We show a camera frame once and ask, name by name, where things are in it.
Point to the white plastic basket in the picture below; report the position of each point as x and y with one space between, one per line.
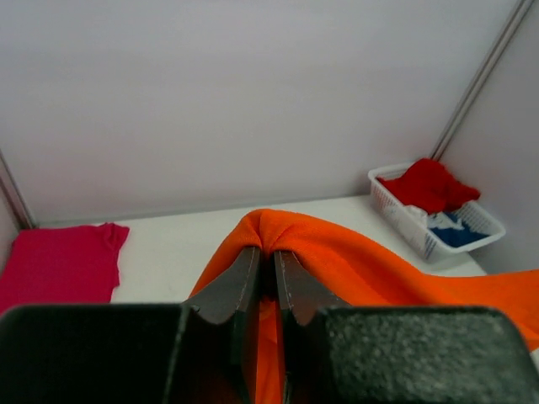
413 227

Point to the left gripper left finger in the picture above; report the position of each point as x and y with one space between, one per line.
202 350

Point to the folded pink t shirt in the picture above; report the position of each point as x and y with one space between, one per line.
73 265

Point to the red t shirt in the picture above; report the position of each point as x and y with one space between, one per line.
428 185

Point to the blue white t shirt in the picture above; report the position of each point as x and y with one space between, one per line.
452 230

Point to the orange t shirt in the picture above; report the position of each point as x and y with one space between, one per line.
362 273

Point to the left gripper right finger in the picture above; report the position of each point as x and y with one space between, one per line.
334 352

